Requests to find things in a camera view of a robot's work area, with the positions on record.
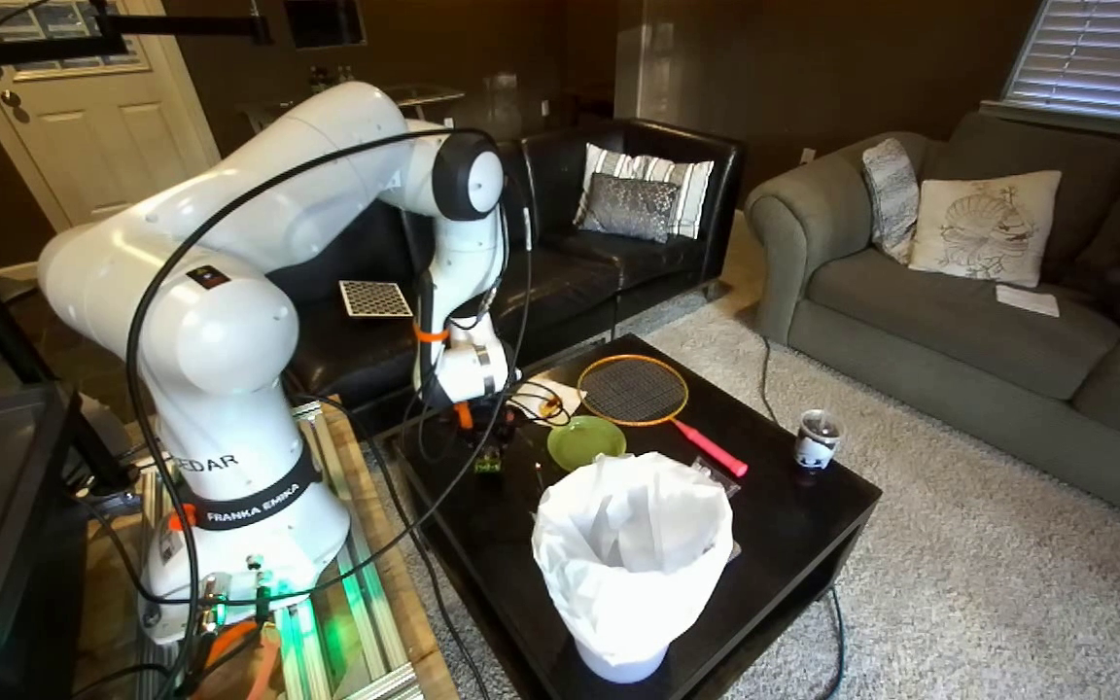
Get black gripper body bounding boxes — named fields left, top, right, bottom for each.
left=447, top=389, right=523, bottom=446

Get green plastic plate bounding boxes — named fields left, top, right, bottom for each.
left=545, top=413, right=632, bottom=473

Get tan cloth item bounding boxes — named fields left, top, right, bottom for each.
left=506, top=373, right=593, bottom=431

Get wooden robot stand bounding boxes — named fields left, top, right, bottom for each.
left=69, top=398, right=458, bottom=700

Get black leather sofa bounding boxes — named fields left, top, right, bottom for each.
left=266, top=115, right=747, bottom=420

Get white bin with bag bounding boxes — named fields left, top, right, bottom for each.
left=531, top=446, right=743, bottom=688

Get grey sequin pillow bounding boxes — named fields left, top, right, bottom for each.
left=576, top=172, right=684, bottom=247

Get black coffee table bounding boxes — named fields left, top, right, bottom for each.
left=374, top=332, right=889, bottom=700

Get white striped pillow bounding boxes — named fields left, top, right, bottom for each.
left=571, top=139, right=719, bottom=246

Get printed drink can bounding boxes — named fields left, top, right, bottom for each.
left=789, top=403, right=846, bottom=473

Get dark console table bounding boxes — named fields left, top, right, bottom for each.
left=370, top=76, right=471, bottom=111

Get grey fabric sofa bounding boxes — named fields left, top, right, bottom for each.
left=743, top=110, right=1120, bottom=542

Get grey white patterned pillow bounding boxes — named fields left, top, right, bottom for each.
left=860, top=135, right=925, bottom=267

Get white panel door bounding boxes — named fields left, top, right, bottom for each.
left=0, top=0, right=225, bottom=233

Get cream printed pillow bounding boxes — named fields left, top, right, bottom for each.
left=908, top=166, right=1065, bottom=290

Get white paper sheet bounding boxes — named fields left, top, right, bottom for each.
left=994, top=280, right=1065, bottom=321

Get white window blinds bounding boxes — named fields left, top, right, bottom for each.
left=1001, top=0, right=1120, bottom=135

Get thin black floor cable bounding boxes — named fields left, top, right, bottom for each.
left=755, top=321, right=785, bottom=429

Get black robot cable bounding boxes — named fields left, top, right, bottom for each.
left=120, top=120, right=545, bottom=695

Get thick black floor cable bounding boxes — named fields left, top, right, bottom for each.
left=815, top=588, right=854, bottom=700

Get black camera stand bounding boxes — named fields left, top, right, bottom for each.
left=0, top=4, right=273, bottom=496

